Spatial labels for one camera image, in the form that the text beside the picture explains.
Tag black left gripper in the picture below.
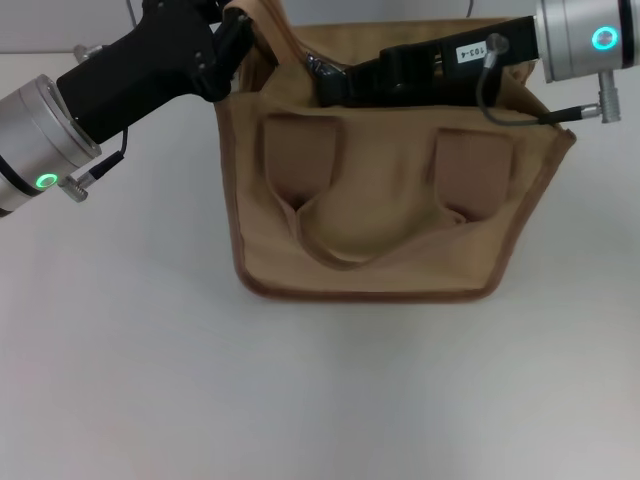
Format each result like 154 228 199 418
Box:
55 0 257 145

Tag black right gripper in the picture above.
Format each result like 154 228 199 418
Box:
316 14 544 109

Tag silver metal zipper pull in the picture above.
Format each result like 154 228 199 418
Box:
304 51 332 79

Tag khaki canvas food bag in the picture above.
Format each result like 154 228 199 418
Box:
215 0 577 304

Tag left arm gripper cable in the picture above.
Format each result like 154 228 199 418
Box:
58 43 133 204

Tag arm gripper cable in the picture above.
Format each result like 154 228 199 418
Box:
474 32 624 127
58 43 133 204

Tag right arm gripper cable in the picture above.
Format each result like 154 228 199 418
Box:
474 32 624 127

